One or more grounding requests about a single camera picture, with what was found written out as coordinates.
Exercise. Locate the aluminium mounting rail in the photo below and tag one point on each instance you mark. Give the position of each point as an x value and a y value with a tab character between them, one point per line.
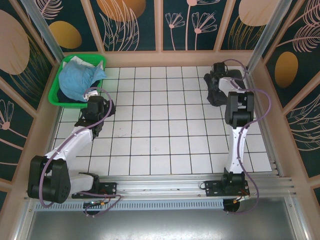
160	186

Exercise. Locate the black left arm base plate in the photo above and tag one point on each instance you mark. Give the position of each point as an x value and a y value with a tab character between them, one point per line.
110	188

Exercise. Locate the dark grey t-shirt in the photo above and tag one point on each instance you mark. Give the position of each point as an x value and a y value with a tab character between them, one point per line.
215	98

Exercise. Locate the green plastic laundry basket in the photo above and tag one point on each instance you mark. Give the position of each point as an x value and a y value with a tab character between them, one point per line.
53	96

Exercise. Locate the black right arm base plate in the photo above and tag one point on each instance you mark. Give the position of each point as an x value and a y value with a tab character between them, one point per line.
212	188

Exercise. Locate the aluminium frame post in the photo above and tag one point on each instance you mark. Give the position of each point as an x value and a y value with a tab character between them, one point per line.
270	32
42	27

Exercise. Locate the white t-shirt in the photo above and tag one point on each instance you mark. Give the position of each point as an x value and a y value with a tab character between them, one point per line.
82	60

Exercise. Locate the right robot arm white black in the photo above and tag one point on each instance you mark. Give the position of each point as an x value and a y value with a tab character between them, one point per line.
238	140

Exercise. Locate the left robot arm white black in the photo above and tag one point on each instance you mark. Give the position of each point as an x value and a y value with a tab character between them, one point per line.
72	147

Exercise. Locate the light blue t-shirt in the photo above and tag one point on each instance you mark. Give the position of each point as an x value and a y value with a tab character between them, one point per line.
75	80

